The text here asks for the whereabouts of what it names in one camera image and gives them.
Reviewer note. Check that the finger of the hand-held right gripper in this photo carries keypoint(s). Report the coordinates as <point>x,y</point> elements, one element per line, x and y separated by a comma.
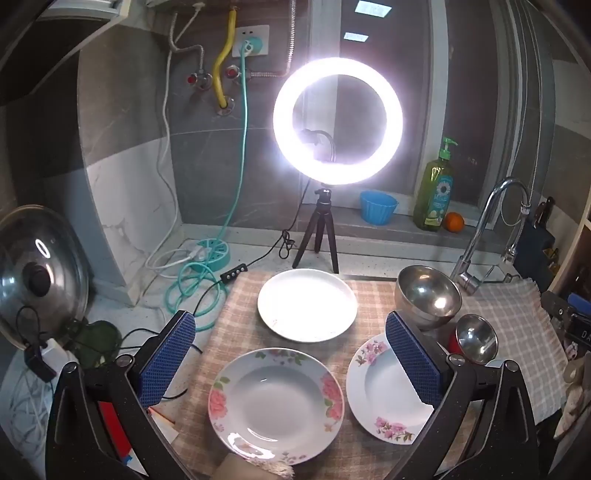
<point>556,307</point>

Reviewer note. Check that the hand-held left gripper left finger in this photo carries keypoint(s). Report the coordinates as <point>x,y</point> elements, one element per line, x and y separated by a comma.
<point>166,360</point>

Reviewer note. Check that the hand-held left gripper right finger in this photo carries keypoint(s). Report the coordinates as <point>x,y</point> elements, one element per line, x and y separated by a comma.
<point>413,360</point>

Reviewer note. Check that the pink blossom deep plate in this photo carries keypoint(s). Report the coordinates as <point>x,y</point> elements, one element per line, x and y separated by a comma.
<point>374,392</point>

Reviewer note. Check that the large steel bowl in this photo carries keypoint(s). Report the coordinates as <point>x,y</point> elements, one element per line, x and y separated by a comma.
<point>425,290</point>

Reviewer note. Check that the plain white plate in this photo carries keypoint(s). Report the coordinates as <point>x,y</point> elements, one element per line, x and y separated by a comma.
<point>307,304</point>

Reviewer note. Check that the rose pattern deep plate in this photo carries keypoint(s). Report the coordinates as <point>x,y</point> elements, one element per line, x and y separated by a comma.
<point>277,406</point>

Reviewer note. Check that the wooden shelf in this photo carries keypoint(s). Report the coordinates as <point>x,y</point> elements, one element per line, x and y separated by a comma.
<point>572,258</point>

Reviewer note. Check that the small red steel bowl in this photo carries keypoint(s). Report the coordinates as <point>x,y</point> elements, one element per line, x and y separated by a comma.
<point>475,339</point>

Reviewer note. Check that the dark knife block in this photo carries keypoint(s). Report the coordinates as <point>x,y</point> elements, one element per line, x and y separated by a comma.
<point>531,244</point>

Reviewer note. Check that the dark green cloth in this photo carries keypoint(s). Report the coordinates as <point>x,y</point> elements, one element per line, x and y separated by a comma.
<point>99,341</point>

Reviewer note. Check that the checked beige cloth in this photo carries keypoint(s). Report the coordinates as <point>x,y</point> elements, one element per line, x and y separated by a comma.
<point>369,295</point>

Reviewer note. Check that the red book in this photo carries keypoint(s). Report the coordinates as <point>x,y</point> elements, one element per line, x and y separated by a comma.
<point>115,429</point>

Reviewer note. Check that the chrome faucet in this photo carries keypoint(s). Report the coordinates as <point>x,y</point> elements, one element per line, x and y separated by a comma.
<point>466,258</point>

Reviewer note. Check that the white power adapter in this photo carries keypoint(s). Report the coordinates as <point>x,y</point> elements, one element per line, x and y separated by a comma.
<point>55,353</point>

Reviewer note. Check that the round teal power strip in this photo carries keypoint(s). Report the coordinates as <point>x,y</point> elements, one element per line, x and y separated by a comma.
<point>214,251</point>

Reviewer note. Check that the orange fruit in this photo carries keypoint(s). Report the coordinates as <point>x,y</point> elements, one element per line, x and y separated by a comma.
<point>454,222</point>

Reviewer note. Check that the blue plastic cup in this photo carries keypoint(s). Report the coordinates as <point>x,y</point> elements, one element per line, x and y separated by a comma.
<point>378,207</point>

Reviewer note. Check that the glass pot lid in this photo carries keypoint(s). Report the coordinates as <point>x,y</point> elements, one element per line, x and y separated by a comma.
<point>55,249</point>

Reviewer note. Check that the green dish soap bottle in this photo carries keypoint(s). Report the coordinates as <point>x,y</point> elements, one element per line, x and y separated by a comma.
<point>434,198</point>

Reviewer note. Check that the black mini tripod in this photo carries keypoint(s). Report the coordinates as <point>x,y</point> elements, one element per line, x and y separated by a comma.
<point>318,221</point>

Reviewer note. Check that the yellow gas pipe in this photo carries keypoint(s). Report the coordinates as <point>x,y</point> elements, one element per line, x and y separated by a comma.
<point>226,50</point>

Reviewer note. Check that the white wall socket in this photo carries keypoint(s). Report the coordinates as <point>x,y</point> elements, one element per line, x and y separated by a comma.
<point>258,34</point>

